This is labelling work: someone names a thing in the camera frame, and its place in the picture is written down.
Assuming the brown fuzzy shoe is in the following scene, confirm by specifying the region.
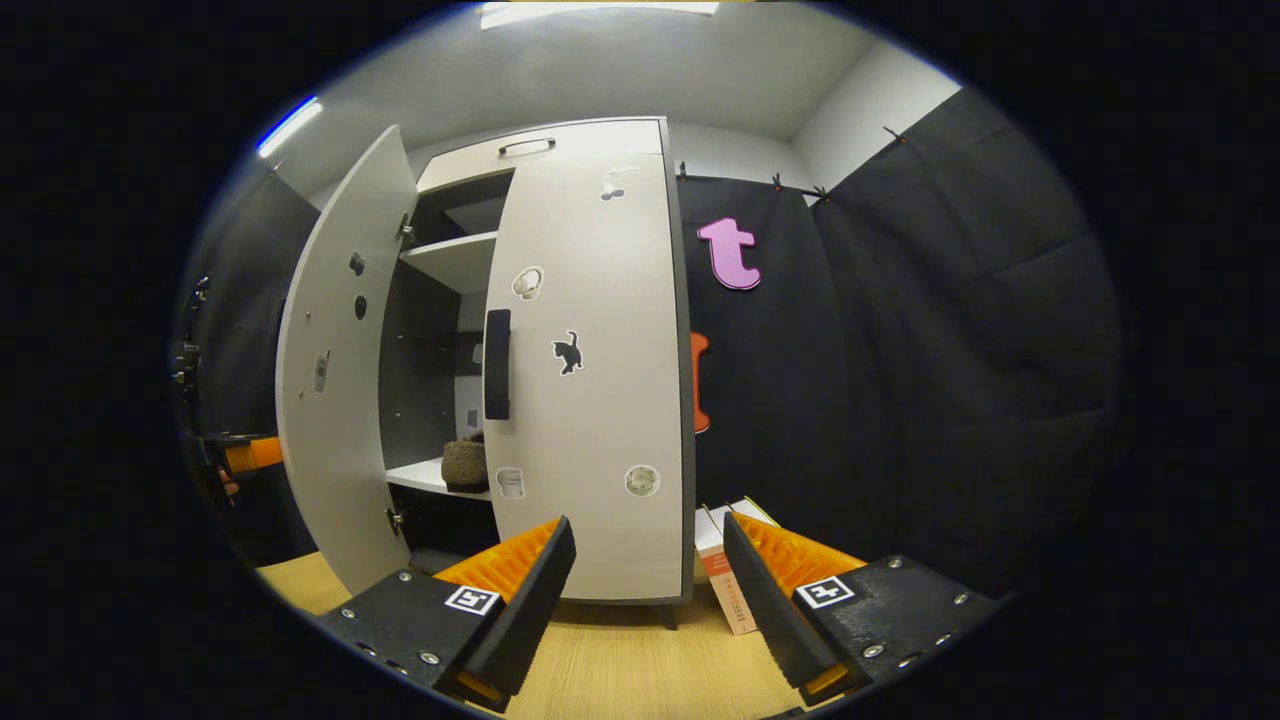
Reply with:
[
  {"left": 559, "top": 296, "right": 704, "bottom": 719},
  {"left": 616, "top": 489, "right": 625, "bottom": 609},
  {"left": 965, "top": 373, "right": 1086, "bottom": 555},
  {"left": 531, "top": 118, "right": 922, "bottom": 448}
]
[{"left": 441, "top": 432, "right": 491, "bottom": 494}]

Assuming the white cabinet shelf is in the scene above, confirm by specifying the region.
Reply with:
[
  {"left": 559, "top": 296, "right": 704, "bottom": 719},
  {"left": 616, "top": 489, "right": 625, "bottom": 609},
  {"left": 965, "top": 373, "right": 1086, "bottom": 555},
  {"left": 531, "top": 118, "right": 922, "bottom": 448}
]
[
  {"left": 386, "top": 457, "right": 493, "bottom": 501},
  {"left": 400, "top": 232, "right": 499, "bottom": 295}
]

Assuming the black door handle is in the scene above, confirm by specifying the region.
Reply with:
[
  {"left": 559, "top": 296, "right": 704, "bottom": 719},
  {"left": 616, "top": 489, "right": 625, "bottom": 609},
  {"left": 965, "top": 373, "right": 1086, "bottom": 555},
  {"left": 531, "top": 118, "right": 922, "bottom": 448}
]
[{"left": 484, "top": 308, "right": 513, "bottom": 421}]

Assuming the black backdrop cloth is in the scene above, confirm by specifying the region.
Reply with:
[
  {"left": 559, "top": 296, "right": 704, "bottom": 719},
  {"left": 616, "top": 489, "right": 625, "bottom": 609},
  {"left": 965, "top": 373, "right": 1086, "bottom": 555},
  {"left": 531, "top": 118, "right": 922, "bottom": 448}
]
[
  {"left": 675, "top": 85, "right": 1126, "bottom": 601},
  {"left": 175, "top": 165, "right": 323, "bottom": 566}
]

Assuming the orange and white carton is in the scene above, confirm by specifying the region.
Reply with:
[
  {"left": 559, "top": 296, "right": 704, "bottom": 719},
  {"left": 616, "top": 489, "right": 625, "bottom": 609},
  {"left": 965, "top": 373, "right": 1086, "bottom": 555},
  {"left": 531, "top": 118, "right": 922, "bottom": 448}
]
[{"left": 695, "top": 505, "right": 761, "bottom": 637}]

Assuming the white shoe cabinet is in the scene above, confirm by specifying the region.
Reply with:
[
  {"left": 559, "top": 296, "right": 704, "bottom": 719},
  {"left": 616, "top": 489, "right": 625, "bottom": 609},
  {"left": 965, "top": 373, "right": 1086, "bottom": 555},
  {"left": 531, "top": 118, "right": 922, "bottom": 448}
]
[{"left": 275, "top": 117, "right": 698, "bottom": 606}]

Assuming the white carton with yellow edge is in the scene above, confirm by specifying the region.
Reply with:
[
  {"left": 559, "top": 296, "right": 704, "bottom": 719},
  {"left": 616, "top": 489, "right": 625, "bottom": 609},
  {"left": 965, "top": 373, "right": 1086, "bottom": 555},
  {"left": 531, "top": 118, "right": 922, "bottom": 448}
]
[{"left": 722, "top": 496, "right": 781, "bottom": 531}]

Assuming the ceiling light panel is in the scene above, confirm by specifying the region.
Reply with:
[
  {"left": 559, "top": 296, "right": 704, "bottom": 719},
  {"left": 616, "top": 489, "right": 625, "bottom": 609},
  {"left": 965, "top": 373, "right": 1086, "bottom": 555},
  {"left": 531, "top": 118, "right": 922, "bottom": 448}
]
[
  {"left": 257, "top": 96, "right": 323, "bottom": 159},
  {"left": 480, "top": 0, "right": 721, "bottom": 31}
]

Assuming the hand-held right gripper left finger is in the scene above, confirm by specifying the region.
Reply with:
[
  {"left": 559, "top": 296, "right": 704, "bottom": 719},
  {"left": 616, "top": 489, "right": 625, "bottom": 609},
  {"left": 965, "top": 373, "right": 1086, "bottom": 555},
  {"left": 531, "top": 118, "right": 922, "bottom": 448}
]
[{"left": 315, "top": 515, "right": 579, "bottom": 713}]

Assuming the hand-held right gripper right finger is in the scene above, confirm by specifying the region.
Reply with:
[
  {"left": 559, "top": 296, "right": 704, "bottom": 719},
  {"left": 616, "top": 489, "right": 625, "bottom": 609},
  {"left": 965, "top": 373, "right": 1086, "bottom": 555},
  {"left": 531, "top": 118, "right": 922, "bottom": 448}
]
[{"left": 722, "top": 510, "right": 1001, "bottom": 706}]

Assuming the white cabinet door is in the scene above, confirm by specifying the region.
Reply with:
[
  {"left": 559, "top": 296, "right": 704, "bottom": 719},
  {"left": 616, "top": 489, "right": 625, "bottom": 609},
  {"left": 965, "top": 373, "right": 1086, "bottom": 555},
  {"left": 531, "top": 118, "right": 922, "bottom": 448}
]
[
  {"left": 275, "top": 125, "right": 421, "bottom": 598},
  {"left": 483, "top": 152, "right": 691, "bottom": 604}
]

